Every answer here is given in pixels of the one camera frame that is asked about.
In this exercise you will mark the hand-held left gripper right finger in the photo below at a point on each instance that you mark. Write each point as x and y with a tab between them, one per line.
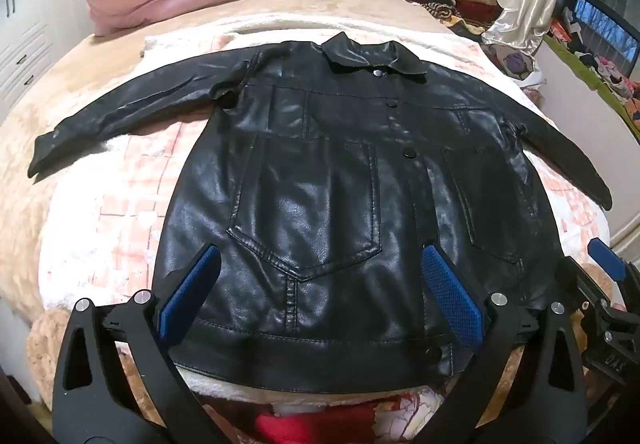
450	294

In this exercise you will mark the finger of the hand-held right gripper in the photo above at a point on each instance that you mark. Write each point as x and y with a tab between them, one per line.
606	254
582	281

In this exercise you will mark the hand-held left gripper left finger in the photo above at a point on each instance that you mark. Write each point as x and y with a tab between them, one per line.
190	289

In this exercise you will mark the black leather jacket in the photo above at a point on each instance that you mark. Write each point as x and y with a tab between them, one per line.
320	184

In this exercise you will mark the heap of mixed clothes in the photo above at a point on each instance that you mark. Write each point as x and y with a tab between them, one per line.
605	59

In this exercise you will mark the white and pink fleece blanket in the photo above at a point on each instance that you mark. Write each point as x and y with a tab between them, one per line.
125	204

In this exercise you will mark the floral printed cloth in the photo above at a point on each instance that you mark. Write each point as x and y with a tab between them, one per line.
410	411

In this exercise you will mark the red garment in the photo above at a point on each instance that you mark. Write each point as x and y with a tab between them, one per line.
310	429

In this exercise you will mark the green cloth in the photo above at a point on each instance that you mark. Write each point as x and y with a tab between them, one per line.
575	69

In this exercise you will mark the white plastic bag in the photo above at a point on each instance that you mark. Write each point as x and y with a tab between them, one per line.
517	67

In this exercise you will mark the white wardrobe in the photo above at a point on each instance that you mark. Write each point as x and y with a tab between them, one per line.
30	24

